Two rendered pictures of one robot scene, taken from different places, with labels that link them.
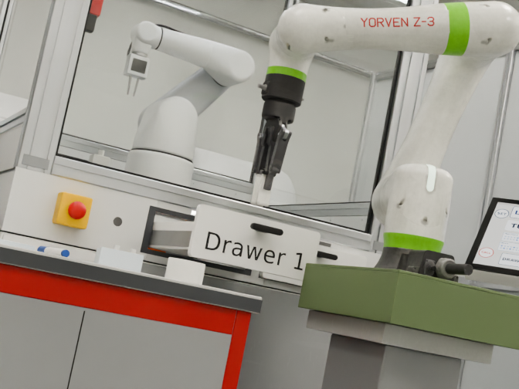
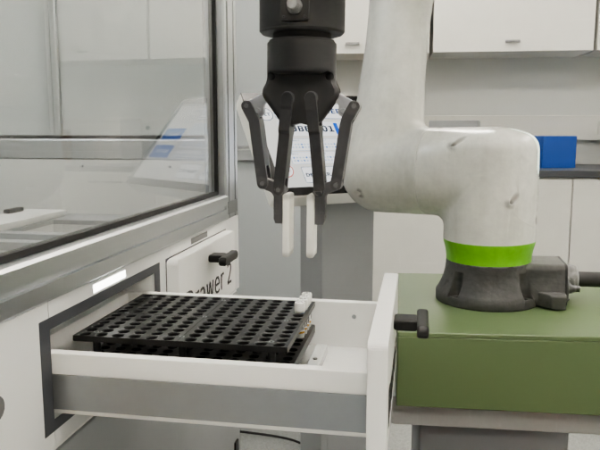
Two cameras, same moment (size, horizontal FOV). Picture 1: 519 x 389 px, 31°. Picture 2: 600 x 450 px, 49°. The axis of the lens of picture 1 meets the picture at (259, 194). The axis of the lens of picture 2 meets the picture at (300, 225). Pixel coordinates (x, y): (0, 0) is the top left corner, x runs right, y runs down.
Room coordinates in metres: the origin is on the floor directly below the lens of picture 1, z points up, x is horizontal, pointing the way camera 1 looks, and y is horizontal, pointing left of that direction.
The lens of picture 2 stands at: (1.66, 0.60, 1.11)
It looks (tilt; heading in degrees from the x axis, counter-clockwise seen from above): 8 degrees down; 305
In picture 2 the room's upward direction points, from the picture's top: straight up
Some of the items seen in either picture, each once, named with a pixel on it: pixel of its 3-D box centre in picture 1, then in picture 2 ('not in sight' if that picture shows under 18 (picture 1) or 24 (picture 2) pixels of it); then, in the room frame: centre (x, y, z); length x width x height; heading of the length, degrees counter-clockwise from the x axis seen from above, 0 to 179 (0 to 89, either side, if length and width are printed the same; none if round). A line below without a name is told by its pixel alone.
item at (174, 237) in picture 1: (216, 246); (197, 347); (2.17, 0.07, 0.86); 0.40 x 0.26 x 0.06; 24
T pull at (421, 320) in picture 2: (264, 229); (411, 322); (1.95, -0.02, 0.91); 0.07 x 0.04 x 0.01; 114
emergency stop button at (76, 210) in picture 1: (76, 210); not in sight; (2.07, 0.39, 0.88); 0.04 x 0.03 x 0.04; 114
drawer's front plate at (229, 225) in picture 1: (256, 244); (385, 350); (1.98, -0.01, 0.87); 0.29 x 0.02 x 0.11; 114
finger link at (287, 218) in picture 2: (259, 190); (287, 224); (2.09, 0.00, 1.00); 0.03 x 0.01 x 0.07; 115
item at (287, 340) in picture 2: not in sight; (294, 323); (2.07, 0.03, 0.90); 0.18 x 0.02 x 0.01; 114
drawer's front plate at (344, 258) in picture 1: (314, 266); (205, 276); (2.38, -0.17, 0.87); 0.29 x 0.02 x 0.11; 114
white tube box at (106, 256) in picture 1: (117, 260); not in sight; (1.88, 0.25, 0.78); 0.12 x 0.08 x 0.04; 13
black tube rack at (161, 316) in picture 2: not in sight; (205, 344); (2.16, 0.07, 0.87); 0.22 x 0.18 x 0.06; 24
